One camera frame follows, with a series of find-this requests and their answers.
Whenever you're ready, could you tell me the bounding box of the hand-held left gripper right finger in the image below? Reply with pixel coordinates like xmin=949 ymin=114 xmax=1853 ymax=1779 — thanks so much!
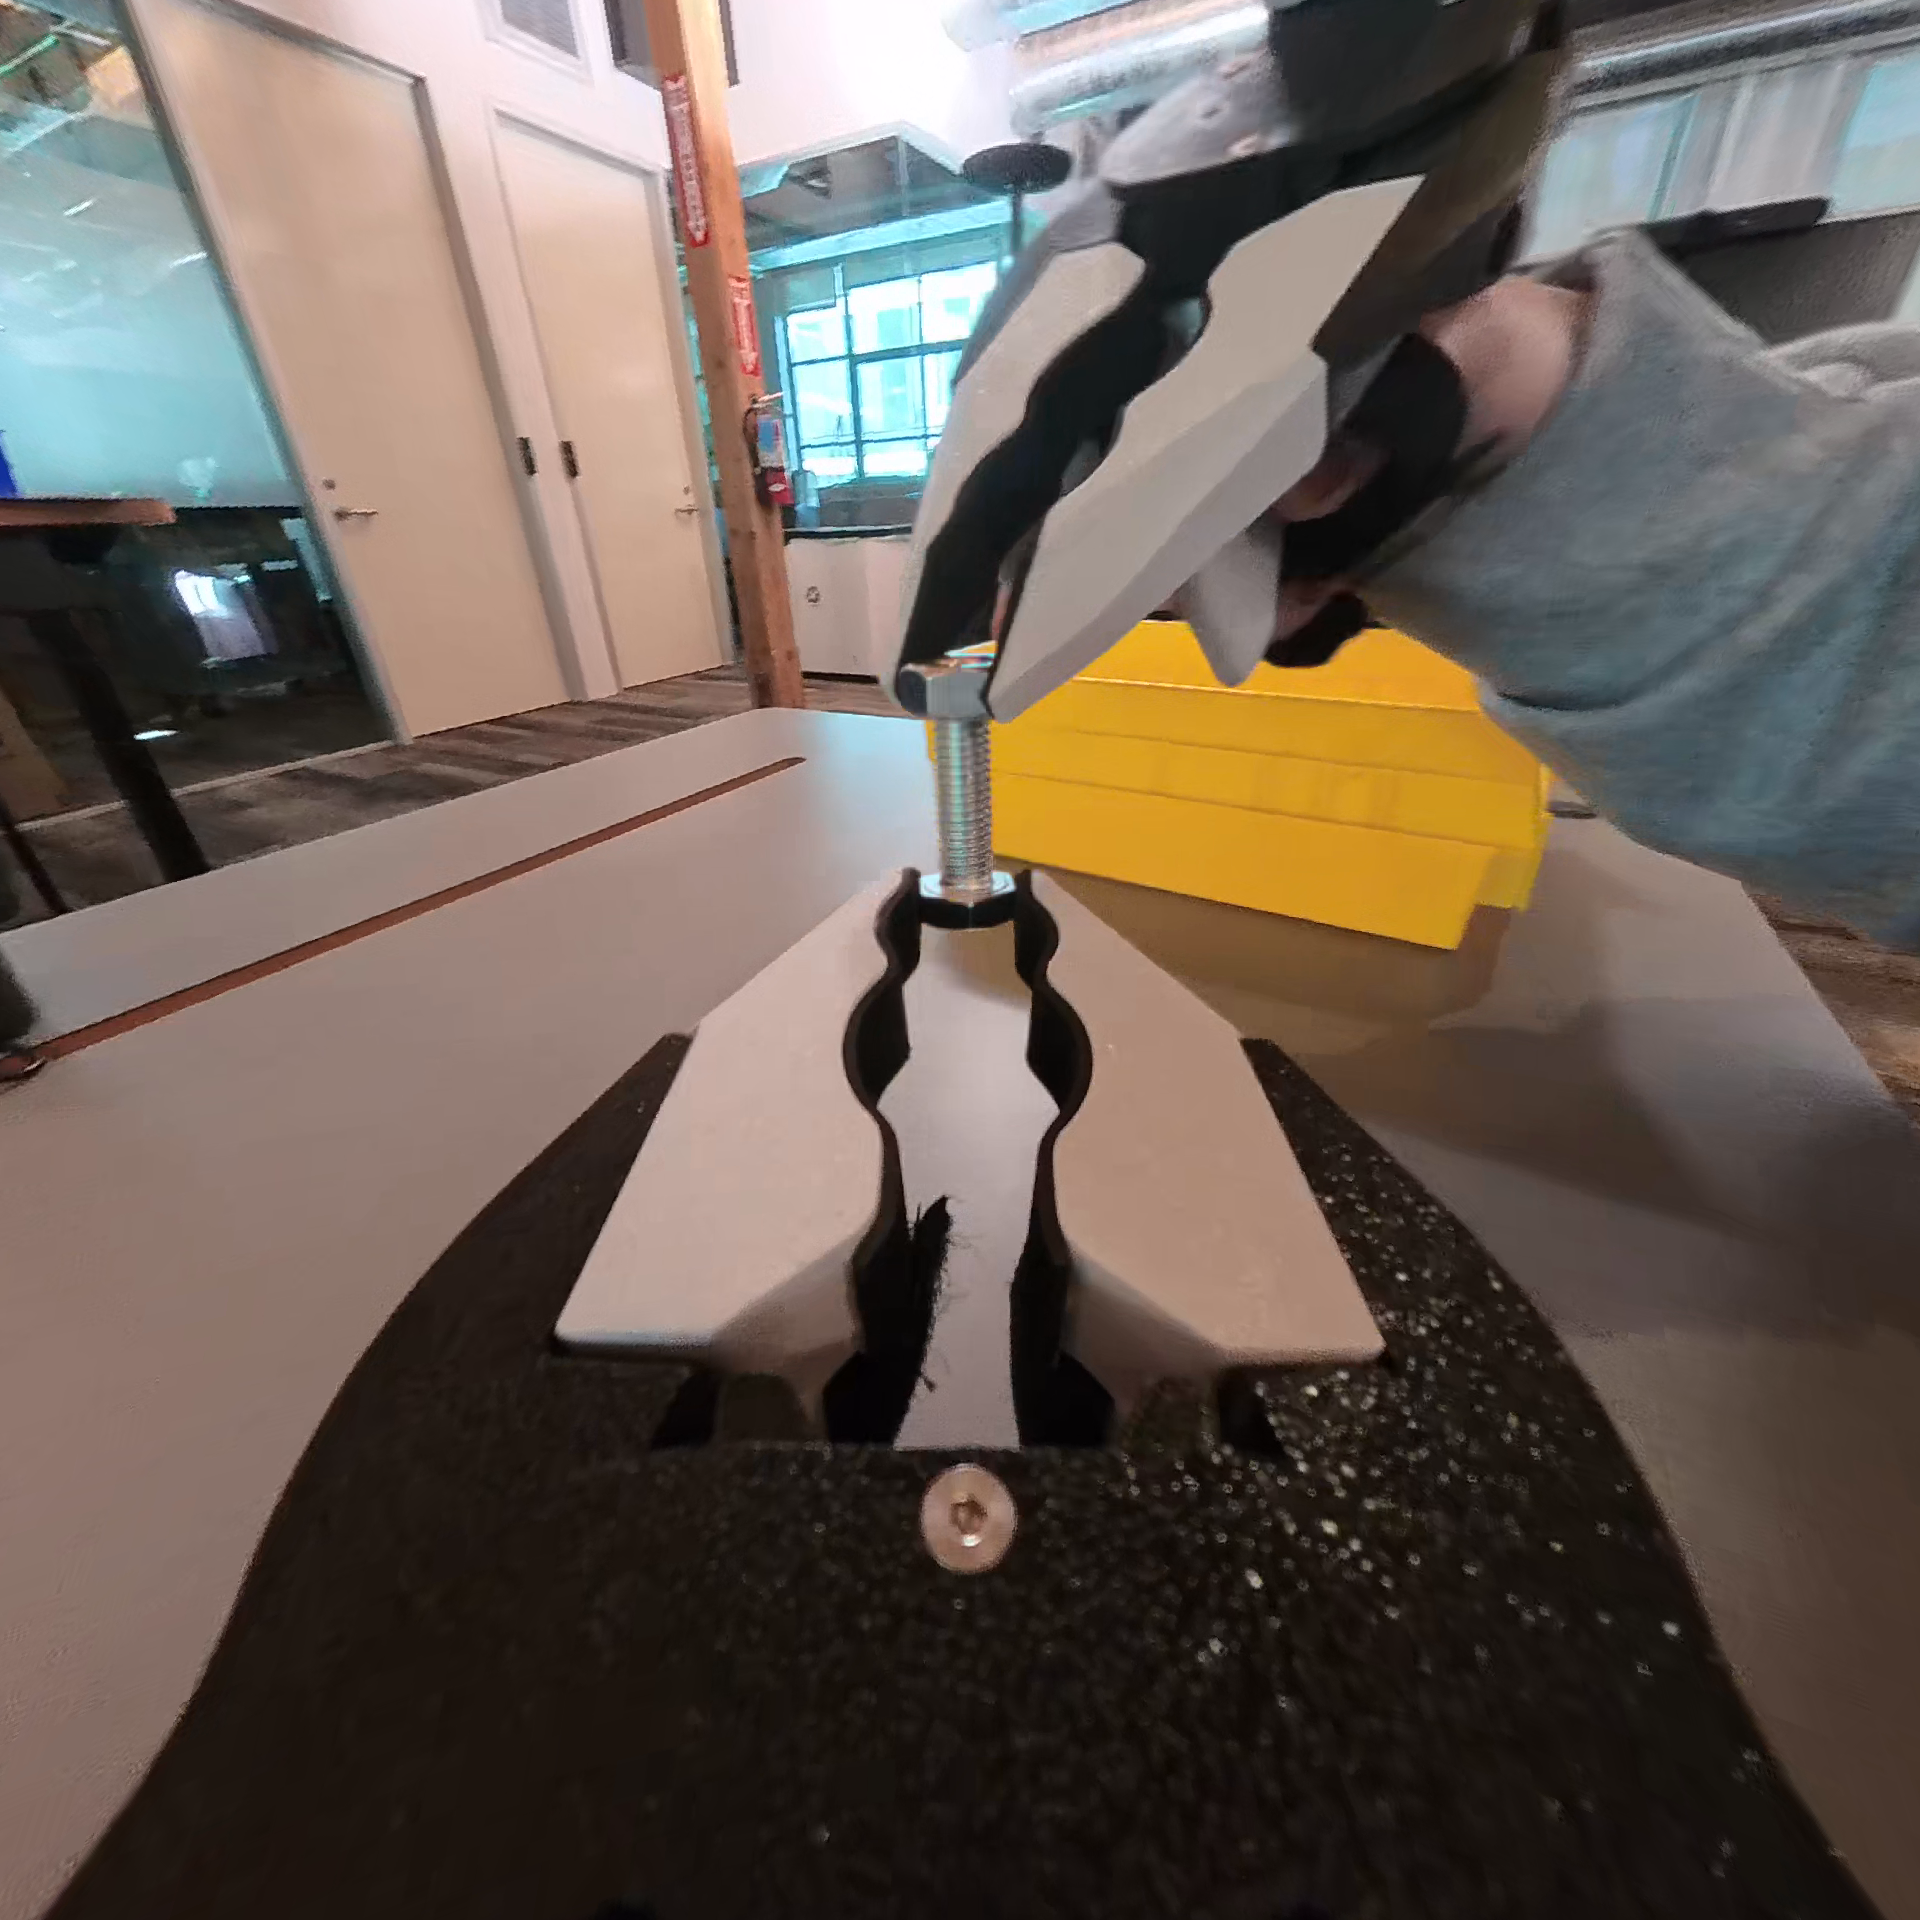
xmin=1009 ymin=866 xmax=1386 ymax=1420

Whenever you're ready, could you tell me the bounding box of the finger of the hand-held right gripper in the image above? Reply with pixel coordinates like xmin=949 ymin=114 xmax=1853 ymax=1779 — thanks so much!
xmin=988 ymin=173 xmax=1425 ymax=722
xmin=897 ymin=239 xmax=1202 ymax=684

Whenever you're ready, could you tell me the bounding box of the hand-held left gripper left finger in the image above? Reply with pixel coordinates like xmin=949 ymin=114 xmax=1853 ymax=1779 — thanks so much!
xmin=555 ymin=866 xmax=923 ymax=1420

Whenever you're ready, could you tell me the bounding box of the silver hex bolt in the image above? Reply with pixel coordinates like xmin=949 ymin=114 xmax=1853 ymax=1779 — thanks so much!
xmin=897 ymin=643 xmax=1003 ymax=889

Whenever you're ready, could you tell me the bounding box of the person's right forearm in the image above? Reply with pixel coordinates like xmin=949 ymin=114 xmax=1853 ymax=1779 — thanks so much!
xmin=1364 ymin=225 xmax=1920 ymax=950

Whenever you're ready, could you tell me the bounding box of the person's right hand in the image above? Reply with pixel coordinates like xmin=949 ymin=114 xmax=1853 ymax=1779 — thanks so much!
xmin=1275 ymin=276 xmax=1585 ymax=529

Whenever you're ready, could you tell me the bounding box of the black round disc on pole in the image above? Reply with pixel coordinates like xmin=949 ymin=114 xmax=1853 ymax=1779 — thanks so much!
xmin=961 ymin=142 xmax=1074 ymax=243

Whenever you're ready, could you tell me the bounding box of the white cabinet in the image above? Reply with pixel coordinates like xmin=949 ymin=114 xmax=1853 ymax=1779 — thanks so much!
xmin=785 ymin=533 xmax=922 ymax=682

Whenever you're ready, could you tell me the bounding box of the yellow plastic bin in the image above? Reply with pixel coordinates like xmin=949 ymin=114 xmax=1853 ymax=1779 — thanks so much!
xmin=961 ymin=618 xmax=1554 ymax=950

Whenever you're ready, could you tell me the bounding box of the long red sign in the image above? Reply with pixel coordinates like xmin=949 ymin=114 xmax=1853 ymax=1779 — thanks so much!
xmin=662 ymin=75 xmax=710 ymax=244

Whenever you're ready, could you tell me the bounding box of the white door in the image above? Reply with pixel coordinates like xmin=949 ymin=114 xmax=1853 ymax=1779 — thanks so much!
xmin=487 ymin=113 xmax=731 ymax=694
xmin=135 ymin=0 xmax=575 ymax=740

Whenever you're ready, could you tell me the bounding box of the wooden post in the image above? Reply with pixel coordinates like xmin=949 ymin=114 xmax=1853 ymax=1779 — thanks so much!
xmin=645 ymin=0 xmax=807 ymax=710

